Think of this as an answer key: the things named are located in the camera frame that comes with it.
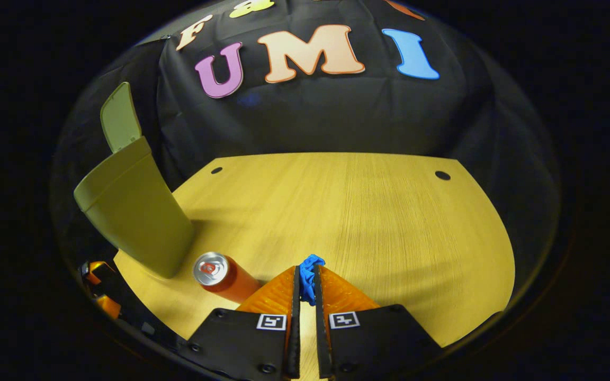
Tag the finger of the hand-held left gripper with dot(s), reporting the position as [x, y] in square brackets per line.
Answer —
[109, 307]
[98, 272]

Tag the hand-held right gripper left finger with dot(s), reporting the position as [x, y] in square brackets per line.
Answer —
[294, 317]

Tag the black backdrop cloth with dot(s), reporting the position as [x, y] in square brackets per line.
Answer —
[337, 116]

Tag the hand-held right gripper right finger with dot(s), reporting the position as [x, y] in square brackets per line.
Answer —
[322, 328]

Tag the green desktop garbage bin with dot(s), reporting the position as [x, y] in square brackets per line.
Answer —
[135, 211]

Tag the blue paper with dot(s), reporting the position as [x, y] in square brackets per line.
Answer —
[310, 275]

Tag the red pop can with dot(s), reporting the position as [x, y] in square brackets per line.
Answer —
[231, 280]

